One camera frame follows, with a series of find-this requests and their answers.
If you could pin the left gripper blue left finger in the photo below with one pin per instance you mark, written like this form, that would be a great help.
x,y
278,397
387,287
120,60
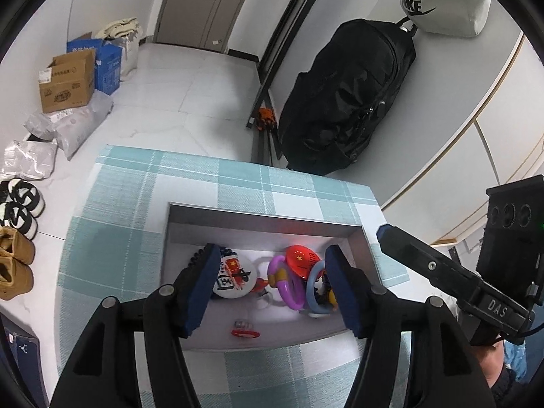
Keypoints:
x,y
197,286

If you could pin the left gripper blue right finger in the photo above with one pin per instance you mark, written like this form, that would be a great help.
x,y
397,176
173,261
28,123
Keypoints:
x,y
349,286

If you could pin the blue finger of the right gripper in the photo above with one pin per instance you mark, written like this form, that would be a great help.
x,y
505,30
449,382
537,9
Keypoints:
x,y
442,272

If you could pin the white red round badge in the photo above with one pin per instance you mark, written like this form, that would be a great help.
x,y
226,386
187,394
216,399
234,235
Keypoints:
x,y
237,277

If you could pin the red China flag badge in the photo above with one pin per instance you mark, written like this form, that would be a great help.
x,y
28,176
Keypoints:
x,y
301,260

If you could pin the red hair clip charm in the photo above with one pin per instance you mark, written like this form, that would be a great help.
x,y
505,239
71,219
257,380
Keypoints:
x,y
244,329

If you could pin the person's right hand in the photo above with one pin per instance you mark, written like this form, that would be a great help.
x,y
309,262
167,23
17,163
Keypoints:
x,y
491,360

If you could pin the grey open storage box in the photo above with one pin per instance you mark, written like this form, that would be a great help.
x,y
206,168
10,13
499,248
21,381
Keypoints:
x,y
267,276

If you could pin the teal plaid tablecloth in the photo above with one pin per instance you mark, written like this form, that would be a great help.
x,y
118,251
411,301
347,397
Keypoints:
x,y
145,212

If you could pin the black metal stand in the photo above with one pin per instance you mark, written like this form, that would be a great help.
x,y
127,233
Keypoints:
x,y
266,144

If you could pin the black backpack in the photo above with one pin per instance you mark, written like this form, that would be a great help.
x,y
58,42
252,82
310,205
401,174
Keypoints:
x,y
335,107

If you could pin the orange black small tool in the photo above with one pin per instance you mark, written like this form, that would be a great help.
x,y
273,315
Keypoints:
x,y
266,120

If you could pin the brown suede boots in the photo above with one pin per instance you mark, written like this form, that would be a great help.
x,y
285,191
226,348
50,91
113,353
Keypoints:
x,y
17,253

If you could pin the blue Jordan shoe box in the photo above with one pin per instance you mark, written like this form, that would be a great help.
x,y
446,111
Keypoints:
x,y
20,354

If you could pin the black white sneakers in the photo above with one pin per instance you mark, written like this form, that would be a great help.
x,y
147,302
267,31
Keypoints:
x,y
21,205

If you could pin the grey plastic parcel bag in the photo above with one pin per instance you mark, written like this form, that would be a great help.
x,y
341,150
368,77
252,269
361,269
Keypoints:
x,y
71,127

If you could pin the silver plastic parcel bag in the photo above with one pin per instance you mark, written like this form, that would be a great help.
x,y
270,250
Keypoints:
x,y
28,160

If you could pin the brown cardboard box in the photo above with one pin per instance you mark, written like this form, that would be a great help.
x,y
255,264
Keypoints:
x,y
68,82

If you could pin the blue cardboard box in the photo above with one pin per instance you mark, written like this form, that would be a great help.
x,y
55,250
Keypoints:
x,y
108,61

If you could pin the beige tote bag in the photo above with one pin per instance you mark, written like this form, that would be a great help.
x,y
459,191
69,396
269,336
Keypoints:
x,y
125,33

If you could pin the white Nike bag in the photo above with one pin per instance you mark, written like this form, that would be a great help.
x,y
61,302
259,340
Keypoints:
x,y
457,18

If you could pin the grey room door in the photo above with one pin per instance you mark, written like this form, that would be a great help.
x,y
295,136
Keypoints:
x,y
199,24

